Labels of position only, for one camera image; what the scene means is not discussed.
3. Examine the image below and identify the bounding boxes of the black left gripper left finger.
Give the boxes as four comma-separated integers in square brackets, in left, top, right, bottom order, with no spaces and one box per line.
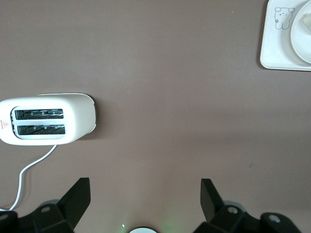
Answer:
[0,178,91,233]

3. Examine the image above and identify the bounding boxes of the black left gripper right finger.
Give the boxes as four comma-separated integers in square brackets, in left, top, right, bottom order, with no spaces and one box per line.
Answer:
[194,179,302,233]

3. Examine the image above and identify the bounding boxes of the cream round plate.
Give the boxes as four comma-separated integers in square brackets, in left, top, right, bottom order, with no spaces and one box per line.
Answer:
[290,0,311,64]

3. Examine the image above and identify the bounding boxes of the white two-slot toaster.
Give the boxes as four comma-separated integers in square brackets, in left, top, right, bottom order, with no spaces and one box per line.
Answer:
[0,93,99,146]

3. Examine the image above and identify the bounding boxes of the cream rabbit print tray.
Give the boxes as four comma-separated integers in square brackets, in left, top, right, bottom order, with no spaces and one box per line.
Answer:
[259,0,311,71]

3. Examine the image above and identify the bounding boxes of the white toaster power cable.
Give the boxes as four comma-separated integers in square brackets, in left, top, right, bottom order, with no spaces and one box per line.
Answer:
[0,145,59,212]

